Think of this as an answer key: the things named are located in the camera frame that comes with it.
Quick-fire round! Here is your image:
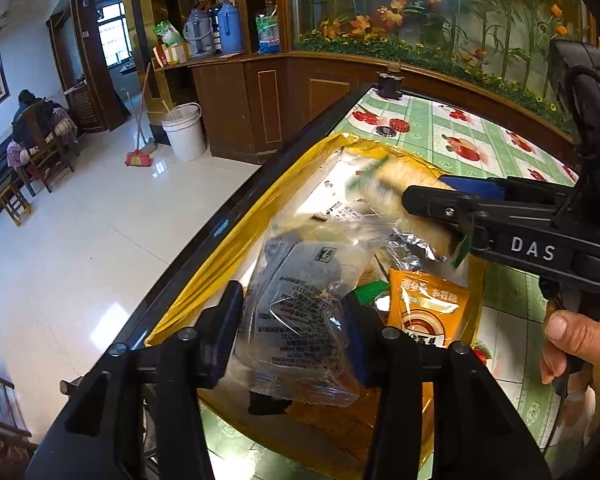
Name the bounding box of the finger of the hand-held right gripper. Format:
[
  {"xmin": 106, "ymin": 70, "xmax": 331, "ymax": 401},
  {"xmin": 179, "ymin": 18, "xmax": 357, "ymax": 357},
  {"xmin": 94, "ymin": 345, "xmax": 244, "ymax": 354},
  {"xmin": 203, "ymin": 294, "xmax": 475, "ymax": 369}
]
[
  {"xmin": 401, "ymin": 185, "xmax": 481, "ymax": 242},
  {"xmin": 440, "ymin": 175, "xmax": 578, "ymax": 207}
]

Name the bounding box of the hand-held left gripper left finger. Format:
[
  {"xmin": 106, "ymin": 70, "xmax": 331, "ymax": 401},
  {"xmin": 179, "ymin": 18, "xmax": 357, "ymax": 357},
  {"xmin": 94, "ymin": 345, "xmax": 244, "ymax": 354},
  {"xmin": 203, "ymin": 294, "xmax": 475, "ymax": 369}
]
[{"xmin": 25, "ymin": 280, "xmax": 246, "ymax": 480}]

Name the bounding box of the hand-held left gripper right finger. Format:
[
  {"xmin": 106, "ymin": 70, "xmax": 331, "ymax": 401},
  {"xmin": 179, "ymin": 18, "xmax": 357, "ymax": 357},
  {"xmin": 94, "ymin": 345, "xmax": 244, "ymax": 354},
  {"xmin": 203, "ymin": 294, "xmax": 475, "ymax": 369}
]
[{"xmin": 341, "ymin": 292, "xmax": 553, "ymax": 480}]

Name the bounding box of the green label cracker pack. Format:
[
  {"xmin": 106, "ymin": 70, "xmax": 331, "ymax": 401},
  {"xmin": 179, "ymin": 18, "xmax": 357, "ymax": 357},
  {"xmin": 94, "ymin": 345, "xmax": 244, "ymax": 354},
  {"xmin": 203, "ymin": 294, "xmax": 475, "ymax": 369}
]
[{"xmin": 347, "ymin": 155, "xmax": 473, "ymax": 266}]

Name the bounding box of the dark green snack packet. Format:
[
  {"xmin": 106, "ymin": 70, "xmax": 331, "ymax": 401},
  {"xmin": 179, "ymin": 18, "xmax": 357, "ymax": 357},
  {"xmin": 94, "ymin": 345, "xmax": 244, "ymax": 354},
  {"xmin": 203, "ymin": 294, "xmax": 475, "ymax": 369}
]
[{"xmin": 355, "ymin": 280, "xmax": 391, "ymax": 308}]

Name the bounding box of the silver foil snack packet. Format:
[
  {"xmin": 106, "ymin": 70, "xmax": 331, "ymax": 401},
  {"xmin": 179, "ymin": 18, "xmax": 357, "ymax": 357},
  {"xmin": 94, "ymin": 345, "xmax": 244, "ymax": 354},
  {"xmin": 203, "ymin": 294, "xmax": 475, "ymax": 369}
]
[{"xmin": 385, "ymin": 227, "xmax": 448, "ymax": 273}]

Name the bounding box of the clear packet of dark snack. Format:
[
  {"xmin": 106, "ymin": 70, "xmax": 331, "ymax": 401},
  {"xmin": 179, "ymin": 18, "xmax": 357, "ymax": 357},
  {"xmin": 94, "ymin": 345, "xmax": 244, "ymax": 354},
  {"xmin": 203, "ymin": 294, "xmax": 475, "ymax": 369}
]
[{"xmin": 235, "ymin": 225, "xmax": 368, "ymax": 408}]

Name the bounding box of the yellow cardboard box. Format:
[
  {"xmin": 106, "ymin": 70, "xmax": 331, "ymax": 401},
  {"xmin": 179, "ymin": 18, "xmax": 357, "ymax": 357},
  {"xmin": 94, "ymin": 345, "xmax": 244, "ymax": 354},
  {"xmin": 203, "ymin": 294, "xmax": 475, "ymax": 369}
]
[{"xmin": 144, "ymin": 131, "xmax": 486, "ymax": 480}]

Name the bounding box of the small orange snack packet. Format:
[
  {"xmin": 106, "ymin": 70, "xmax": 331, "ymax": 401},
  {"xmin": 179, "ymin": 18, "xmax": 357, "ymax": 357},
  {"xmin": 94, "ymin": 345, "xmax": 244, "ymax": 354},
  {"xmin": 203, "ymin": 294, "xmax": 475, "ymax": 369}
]
[{"xmin": 387, "ymin": 269, "xmax": 470, "ymax": 348}]

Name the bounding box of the large orange snack packet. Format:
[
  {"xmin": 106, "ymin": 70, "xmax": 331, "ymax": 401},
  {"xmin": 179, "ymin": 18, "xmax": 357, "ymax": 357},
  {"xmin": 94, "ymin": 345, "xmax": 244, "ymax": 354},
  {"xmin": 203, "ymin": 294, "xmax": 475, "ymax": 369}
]
[{"xmin": 285, "ymin": 395, "xmax": 431, "ymax": 466}]

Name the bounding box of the person's right hand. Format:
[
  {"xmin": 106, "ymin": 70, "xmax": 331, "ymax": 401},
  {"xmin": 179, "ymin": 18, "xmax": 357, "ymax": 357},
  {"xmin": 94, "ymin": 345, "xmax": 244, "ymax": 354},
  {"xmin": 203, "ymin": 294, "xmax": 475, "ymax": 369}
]
[{"xmin": 539, "ymin": 310, "xmax": 600, "ymax": 441}]

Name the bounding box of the green fruit print tablecloth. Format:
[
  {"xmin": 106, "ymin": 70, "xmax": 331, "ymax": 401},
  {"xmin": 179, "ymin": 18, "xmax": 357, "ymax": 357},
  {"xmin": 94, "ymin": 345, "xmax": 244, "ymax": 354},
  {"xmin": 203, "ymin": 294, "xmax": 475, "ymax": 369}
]
[{"xmin": 200, "ymin": 87, "xmax": 596, "ymax": 480}]

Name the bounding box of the small dark jar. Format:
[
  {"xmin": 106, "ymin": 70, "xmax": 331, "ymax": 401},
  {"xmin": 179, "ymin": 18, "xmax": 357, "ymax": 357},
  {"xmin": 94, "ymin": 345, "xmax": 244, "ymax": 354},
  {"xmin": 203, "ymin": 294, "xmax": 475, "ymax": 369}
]
[{"xmin": 377, "ymin": 62, "xmax": 403, "ymax": 100}]

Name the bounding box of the red broom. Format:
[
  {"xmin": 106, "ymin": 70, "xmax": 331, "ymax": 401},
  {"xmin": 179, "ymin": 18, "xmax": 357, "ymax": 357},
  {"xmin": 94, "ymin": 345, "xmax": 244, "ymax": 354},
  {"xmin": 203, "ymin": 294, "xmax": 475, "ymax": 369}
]
[{"xmin": 125, "ymin": 62, "xmax": 158, "ymax": 167}]

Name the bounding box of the white plastic bucket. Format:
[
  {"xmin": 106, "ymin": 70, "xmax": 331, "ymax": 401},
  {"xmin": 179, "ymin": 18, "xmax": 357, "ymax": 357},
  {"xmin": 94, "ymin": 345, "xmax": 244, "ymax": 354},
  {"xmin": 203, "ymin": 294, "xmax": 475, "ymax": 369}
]
[{"xmin": 161, "ymin": 102, "xmax": 208, "ymax": 162}]

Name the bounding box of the low wooden cabinet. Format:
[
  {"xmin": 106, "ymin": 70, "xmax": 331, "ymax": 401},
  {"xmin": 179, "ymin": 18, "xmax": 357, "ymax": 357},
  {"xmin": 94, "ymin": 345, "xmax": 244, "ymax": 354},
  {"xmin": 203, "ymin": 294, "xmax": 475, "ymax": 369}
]
[{"xmin": 187, "ymin": 47, "xmax": 581, "ymax": 166}]

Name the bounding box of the dark stair railing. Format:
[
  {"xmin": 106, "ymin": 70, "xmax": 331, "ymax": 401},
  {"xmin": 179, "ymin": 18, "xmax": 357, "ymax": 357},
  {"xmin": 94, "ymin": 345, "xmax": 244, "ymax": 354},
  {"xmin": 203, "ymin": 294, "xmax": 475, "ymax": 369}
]
[{"xmin": 0, "ymin": 365, "xmax": 33, "ymax": 480}]

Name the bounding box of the wooden stool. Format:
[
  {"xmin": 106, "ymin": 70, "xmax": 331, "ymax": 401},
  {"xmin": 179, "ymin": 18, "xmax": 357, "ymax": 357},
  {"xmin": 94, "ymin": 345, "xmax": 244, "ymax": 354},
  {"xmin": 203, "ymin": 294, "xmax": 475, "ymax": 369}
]
[{"xmin": 0, "ymin": 182, "xmax": 32, "ymax": 226}]

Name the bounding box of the wooden chair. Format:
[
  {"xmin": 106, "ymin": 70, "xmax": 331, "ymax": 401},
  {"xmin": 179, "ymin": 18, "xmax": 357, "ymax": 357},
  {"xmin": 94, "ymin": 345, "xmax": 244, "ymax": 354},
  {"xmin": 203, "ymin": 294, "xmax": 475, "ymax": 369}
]
[{"xmin": 12, "ymin": 102, "xmax": 78, "ymax": 196}]

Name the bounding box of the blue thermos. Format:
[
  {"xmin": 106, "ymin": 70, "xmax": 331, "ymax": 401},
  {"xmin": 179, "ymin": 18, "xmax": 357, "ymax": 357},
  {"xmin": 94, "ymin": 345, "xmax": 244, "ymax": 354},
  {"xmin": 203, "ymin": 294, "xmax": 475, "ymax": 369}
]
[{"xmin": 216, "ymin": 1, "xmax": 244, "ymax": 55}]

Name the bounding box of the dark thermos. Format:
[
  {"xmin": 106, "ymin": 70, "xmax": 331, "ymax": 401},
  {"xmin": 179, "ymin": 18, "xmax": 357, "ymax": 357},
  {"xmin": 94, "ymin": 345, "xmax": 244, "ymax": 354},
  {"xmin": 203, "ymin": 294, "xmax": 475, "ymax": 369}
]
[{"xmin": 209, "ymin": 7, "xmax": 222, "ymax": 55}]

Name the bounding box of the small cardboard carton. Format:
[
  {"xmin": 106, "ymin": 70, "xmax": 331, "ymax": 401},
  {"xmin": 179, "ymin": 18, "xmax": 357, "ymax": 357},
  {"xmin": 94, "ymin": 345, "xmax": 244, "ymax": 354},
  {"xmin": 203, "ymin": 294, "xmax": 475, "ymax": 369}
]
[{"xmin": 152, "ymin": 42, "xmax": 192, "ymax": 67}]

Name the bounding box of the grey thermos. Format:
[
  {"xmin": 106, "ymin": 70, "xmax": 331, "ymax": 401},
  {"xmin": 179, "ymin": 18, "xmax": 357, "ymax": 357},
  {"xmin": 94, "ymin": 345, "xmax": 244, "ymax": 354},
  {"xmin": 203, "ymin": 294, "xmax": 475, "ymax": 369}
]
[{"xmin": 182, "ymin": 8, "xmax": 212, "ymax": 56}]

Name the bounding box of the green and white bag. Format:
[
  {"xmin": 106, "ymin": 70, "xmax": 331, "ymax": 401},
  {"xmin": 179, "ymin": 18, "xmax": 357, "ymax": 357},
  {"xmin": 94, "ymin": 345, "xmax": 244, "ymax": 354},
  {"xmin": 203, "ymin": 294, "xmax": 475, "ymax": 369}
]
[{"xmin": 153, "ymin": 20, "xmax": 186, "ymax": 47}]

